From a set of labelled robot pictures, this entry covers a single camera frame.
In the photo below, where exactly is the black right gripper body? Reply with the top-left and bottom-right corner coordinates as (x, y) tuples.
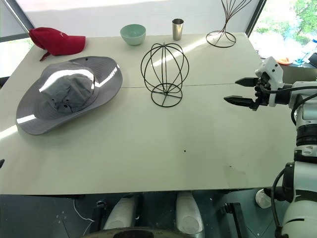
(249, 71), (273, 112)

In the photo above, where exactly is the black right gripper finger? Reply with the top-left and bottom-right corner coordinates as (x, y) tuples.
(234, 77), (260, 88)
(223, 95), (255, 108)

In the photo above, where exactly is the grey wide-brim bucket hat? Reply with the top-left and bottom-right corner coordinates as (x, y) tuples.
(16, 56), (124, 136)

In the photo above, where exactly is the orange background dish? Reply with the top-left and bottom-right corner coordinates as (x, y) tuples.
(276, 57), (293, 66)

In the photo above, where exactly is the black background box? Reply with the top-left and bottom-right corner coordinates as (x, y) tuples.
(306, 52), (317, 68)

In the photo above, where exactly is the stainless steel cup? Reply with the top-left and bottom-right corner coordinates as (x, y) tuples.
(172, 18), (185, 41)

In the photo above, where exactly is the white round floor object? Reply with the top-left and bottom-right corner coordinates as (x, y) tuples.
(255, 188), (272, 209)

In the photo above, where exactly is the pale green ceramic bowl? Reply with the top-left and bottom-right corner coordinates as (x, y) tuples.
(120, 23), (147, 47)

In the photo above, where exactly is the white robot right leg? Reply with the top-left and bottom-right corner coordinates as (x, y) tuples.
(174, 191), (205, 235)

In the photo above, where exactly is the white robot leg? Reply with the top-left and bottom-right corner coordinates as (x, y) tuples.
(174, 191), (205, 235)
(102, 193), (140, 231)

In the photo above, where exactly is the white robot left leg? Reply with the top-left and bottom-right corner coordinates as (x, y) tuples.
(102, 193), (140, 231)

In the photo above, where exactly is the red baseball cap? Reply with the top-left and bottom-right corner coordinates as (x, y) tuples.
(28, 27), (87, 62)

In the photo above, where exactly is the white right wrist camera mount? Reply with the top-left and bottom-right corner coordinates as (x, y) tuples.
(254, 56), (285, 108)

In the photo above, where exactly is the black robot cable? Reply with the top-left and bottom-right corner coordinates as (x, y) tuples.
(270, 162), (296, 238)
(260, 83), (317, 126)

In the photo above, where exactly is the dark metal wire stand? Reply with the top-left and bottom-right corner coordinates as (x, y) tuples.
(206, 0), (237, 48)

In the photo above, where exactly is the dark window frame bar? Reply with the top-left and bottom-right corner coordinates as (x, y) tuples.
(243, 0), (268, 38)
(0, 0), (36, 42)

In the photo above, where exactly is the black wire head stand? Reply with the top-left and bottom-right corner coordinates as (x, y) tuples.
(140, 42), (190, 108)

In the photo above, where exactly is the black table support bracket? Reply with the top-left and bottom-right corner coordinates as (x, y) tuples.
(95, 199), (110, 224)
(217, 201), (243, 238)

